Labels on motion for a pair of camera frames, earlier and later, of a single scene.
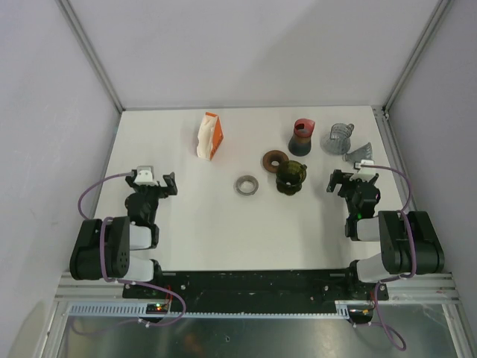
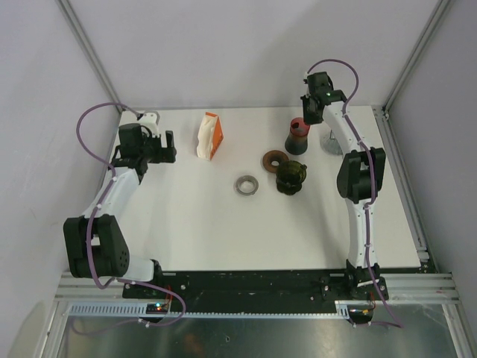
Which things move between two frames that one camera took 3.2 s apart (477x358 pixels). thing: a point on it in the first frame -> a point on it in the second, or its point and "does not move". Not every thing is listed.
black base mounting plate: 303,286 does not move
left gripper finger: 171,183 -> 169,136
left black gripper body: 151,194 -> 153,152
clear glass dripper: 339,142 does not move
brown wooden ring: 273,156 does not move
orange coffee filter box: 210,135 does not move
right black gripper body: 347,190 -> 309,116
